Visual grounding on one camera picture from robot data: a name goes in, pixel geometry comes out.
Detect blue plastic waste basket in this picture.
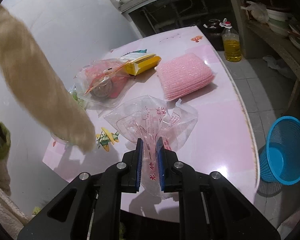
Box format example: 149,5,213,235
259,116,300,185

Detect dark pot under counter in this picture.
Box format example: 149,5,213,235
203,18,223,38

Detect perforated metal shelf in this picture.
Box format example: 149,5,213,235
247,21,300,81

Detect clear bag with red can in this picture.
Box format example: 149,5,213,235
75,59,132,108

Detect green plastic bottle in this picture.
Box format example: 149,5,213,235
51,85,88,147

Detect white plastic bag on shelf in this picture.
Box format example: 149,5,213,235
241,1,269,24

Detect yellow cardboard box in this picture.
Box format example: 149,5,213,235
120,52,161,76

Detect fluffy sleeve forearm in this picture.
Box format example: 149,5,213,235
0,6,95,153

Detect pink bubble wrap pad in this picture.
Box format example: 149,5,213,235
155,53,215,101

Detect cooking oil bottle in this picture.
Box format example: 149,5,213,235
219,18,242,62

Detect clear printed plastic bag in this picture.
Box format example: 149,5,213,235
104,95,198,199

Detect stacked white bowls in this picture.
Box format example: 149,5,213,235
267,9,292,37

